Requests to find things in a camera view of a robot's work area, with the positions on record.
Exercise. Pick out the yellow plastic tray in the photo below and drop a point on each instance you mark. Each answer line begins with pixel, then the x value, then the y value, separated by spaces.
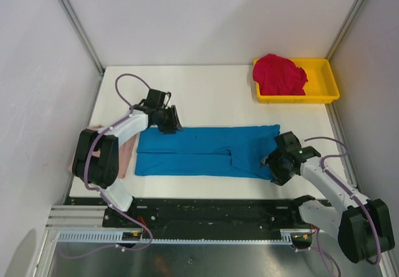
pixel 321 87

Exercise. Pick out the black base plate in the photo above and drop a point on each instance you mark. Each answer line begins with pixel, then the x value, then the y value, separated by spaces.
pixel 173 220

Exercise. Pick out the blue t shirt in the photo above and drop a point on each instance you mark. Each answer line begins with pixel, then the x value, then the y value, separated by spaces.
pixel 207 151

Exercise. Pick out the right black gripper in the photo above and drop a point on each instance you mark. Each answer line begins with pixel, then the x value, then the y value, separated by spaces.
pixel 280 177

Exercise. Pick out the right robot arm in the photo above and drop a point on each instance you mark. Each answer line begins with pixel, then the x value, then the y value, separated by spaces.
pixel 361 226

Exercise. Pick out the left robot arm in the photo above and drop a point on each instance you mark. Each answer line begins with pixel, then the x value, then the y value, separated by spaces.
pixel 96 159

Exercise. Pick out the folded pink t shirt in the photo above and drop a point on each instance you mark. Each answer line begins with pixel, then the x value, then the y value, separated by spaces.
pixel 125 154

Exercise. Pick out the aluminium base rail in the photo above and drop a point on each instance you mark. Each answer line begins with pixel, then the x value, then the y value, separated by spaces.
pixel 64 217

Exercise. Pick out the aluminium frame post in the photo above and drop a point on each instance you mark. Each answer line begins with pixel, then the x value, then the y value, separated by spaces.
pixel 345 28
pixel 81 34

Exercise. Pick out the right aluminium frame post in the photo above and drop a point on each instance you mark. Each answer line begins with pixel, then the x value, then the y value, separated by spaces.
pixel 345 28

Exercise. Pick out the white cable duct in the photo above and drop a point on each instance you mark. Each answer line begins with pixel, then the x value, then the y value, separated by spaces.
pixel 119 237

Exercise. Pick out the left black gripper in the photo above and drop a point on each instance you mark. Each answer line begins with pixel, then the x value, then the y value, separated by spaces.
pixel 174 125

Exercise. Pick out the red t shirt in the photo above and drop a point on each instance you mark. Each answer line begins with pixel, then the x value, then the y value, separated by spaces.
pixel 276 75

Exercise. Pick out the left aluminium frame post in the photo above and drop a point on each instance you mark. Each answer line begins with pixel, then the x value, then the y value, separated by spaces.
pixel 81 34

